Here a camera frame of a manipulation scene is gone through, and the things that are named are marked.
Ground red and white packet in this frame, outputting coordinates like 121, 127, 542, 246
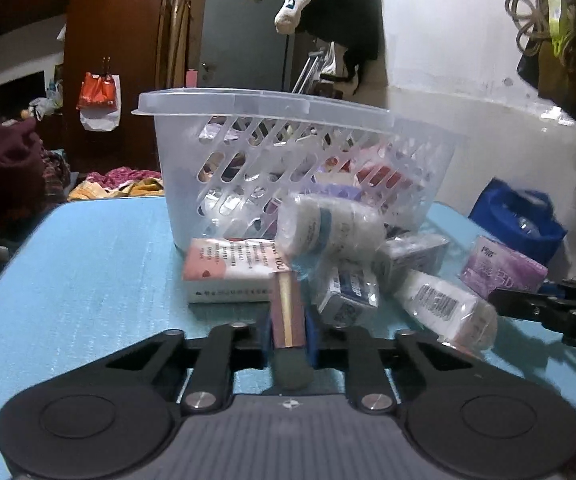
353, 147, 419, 191

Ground small blue white coded box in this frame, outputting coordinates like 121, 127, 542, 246
313, 262, 381, 328

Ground clear plastic lattice basket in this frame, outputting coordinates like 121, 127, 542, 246
132, 89, 461, 251

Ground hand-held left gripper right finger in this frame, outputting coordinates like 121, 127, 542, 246
305, 307, 474, 413

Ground white and black hoodie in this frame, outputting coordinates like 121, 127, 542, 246
274, 0, 383, 96

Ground orange and white plastic bag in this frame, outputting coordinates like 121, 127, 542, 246
76, 71, 121, 132

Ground grey wrapped box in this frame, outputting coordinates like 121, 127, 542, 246
373, 232, 451, 291

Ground black monitor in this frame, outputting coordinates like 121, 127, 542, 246
0, 70, 46, 121

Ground floral blanket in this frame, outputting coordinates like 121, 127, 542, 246
68, 167, 166, 201

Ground maroon clothing pile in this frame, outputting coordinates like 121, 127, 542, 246
0, 119, 46, 211

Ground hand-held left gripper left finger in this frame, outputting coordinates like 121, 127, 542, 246
105, 316, 275, 415

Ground blue fabric bag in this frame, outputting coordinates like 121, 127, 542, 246
469, 178, 568, 266

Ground wooden sticks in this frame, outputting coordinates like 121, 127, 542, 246
160, 0, 203, 91

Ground purple box in clear wrap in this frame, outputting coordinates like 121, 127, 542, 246
460, 236, 549, 301

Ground coiled grey rope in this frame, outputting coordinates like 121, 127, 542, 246
505, 0, 576, 68

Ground slim brown box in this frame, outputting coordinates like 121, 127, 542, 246
270, 270, 313, 391

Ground pink and white box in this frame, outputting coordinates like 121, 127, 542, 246
185, 237, 293, 303

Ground brown wooden wardrobe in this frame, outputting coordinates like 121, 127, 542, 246
0, 0, 169, 176

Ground grey metal door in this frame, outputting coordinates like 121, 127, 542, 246
202, 0, 291, 92

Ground yellow green strap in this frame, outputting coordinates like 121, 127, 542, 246
543, 0, 569, 56

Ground white bottle in clear bag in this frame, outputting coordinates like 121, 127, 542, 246
275, 192, 386, 266

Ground white wrapped box with barcode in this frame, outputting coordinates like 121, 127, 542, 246
393, 269, 499, 351

